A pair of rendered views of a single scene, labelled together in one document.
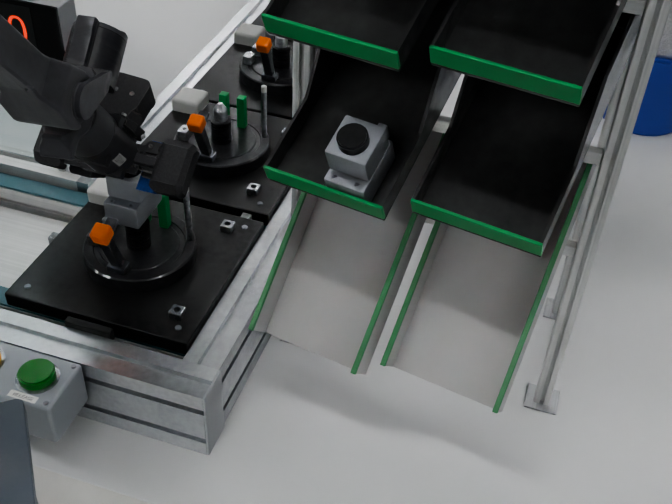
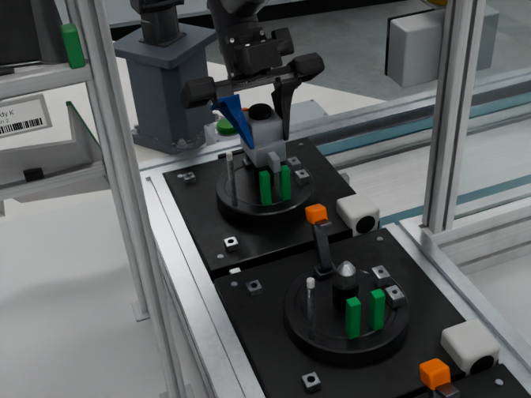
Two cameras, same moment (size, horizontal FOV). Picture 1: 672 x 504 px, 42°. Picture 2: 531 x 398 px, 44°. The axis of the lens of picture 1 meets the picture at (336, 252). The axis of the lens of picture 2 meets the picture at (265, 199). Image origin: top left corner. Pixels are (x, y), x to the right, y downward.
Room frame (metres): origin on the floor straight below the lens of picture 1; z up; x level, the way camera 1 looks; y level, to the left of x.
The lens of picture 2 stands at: (1.47, -0.18, 1.53)
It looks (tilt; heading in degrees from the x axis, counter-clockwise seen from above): 37 degrees down; 145
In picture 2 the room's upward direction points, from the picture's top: 4 degrees counter-clockwise
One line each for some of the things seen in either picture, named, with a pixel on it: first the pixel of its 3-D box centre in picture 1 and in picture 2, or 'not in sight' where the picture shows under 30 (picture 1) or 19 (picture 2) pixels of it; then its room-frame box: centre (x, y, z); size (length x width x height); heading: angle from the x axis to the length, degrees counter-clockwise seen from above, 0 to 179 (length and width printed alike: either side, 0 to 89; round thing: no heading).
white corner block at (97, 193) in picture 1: (110, 195); (357, 215); (0.97, 0.31, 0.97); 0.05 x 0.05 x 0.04; 74
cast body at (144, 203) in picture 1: (135, 182); (264, 134); (0.85, 0.24, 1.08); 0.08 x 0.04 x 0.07; 164
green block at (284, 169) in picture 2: not in sight; (284, 182); (0.89, 0.25, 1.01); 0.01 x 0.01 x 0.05; 74
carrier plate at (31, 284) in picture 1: (141, 261); (265, 200); (0.84, 0.25, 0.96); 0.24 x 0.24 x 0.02; 74
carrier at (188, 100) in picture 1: (221, 126); (346, 289); (1.09, 0.18, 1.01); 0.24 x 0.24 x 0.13; 74
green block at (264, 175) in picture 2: (163, 210); (265, 188); (0.88, 0.22, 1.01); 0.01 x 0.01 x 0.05; 74
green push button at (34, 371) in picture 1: (37, 376); (228, 128); (0.64, 0.32, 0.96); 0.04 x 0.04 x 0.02
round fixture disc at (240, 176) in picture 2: (140, 249); (265, 189); (0.84, 0.25, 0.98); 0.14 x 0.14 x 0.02
